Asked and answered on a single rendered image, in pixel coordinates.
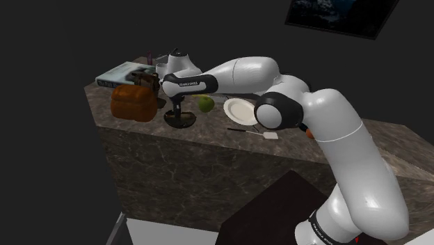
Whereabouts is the black bowl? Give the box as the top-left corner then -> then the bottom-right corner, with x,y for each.
163,109 -> 197,129

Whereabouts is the green apple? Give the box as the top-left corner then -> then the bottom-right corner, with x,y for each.
198,95 -> 216,114

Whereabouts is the white cup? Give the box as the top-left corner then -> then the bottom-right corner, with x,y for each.
155,62 -> 169,80

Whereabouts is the dark brown boxy object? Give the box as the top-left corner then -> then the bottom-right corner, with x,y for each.
131,70 -> 161,93

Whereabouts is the orange-brown bread loaf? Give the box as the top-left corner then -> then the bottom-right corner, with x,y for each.
110,84 -> 159,123

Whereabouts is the white plate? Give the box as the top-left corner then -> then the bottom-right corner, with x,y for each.
223,97 -> 261,127

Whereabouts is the pale blue-green book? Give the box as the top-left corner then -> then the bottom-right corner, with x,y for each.
95,61 -> 157,90

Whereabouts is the brown marble kitchen island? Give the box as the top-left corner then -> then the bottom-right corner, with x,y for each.
83,56 -> 434,245

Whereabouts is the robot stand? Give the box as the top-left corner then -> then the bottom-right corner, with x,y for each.
214,169 -> 388,245

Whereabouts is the black-handled white spatula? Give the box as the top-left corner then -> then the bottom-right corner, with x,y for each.
226,127 -> 279,141

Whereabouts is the dark framed wall picture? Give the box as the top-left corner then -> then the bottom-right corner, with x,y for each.
284,0 -> 401,41

